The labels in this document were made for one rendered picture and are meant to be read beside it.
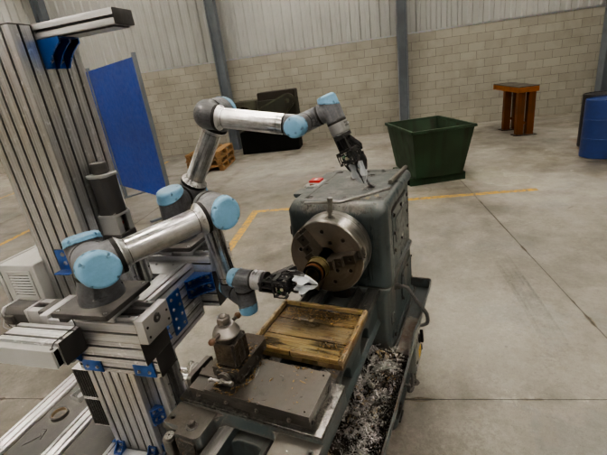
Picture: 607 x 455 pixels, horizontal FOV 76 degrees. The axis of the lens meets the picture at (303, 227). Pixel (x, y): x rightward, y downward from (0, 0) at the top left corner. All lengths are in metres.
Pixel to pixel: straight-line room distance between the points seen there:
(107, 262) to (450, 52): 10.89
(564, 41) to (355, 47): 5.11
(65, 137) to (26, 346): 0.71
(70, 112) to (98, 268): 0.64
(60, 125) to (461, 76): 10.75
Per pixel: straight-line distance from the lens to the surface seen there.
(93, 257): 1.25
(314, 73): 11.39
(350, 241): 1.51
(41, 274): 1.84
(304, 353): 1.38
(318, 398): 1.14
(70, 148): 1.62
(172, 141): 12.73
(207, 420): 1.26
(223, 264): 1.59
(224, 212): 1.35
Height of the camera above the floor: 1.77
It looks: 21 degrees down
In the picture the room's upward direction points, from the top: 8 degrees counter-clockwise
